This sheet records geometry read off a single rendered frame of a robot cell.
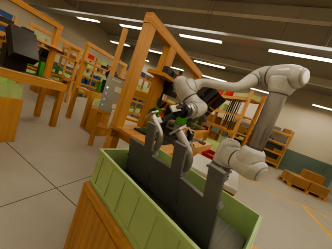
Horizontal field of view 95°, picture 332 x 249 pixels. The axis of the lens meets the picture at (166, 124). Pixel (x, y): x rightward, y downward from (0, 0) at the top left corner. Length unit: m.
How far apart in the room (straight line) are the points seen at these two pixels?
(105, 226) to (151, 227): 0.22
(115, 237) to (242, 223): 0.51
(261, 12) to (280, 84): 4.58
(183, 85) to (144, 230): 0.75
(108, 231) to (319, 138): 11.34
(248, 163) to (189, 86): 0.62
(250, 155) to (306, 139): 10.30
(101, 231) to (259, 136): 0.99
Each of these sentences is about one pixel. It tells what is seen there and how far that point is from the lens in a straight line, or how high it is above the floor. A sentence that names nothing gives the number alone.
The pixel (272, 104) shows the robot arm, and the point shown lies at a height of 1.47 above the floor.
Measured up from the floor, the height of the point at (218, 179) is 1.12.
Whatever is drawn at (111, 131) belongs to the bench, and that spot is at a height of 0.81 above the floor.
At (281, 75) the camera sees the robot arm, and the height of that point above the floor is 1.63.
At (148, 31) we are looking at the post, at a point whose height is 1.78.
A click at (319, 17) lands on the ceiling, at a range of 5.67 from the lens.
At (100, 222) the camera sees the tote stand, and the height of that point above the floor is 0.74.
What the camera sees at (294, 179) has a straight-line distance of 7.41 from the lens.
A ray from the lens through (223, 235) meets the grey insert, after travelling 0.77.
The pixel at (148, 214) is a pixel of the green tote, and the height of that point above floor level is 0.92.
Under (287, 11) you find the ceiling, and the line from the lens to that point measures 5.66.
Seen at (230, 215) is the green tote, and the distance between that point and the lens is 0.84.
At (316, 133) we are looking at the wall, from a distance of 11.53.
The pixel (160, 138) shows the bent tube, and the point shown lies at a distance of 0.65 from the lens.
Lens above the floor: 1.25
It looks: 7 degrees down
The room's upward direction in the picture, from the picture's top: 21 degrees clockwise
